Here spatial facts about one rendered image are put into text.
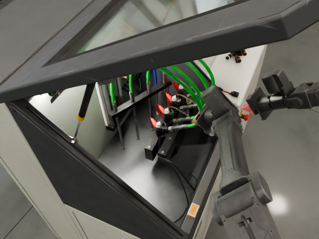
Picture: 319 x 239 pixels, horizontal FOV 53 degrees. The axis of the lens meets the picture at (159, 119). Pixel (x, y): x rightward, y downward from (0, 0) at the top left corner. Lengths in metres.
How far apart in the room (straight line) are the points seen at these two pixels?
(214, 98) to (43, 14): 0.66
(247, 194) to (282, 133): 2.22
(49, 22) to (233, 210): 0.88
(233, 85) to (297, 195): 1.14
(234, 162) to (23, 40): 0.77
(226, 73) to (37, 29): 0.96
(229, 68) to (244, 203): 1.21
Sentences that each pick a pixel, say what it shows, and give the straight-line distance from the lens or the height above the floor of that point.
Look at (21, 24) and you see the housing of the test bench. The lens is 1.23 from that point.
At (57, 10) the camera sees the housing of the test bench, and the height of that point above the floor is 1.50.
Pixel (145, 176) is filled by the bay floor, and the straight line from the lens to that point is 1.48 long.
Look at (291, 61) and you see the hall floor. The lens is 3.51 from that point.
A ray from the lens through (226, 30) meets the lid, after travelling 0.45.
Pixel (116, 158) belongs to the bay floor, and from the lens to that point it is 1.55.
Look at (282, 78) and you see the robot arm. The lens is 1.07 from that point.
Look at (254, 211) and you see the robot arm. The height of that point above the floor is 1.57.
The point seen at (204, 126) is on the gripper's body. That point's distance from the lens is 1.09.
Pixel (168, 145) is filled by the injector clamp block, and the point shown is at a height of 0.98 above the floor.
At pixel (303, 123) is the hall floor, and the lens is 2.94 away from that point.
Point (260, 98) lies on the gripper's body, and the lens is 1.15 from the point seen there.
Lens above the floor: 2.10
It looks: 49 degrees down
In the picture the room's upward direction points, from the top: 3 degrees counter-clockwise
